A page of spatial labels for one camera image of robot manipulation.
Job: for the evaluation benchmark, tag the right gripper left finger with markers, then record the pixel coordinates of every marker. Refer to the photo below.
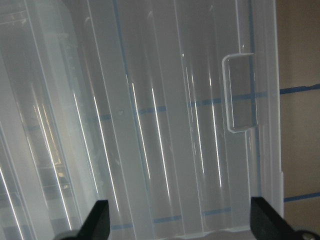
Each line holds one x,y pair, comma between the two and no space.
97,224

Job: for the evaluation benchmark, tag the clear plastic box lid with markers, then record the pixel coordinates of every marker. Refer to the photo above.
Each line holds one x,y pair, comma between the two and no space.
168,109

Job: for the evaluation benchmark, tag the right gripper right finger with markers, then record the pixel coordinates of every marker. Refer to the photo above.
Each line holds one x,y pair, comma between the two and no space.
266,223

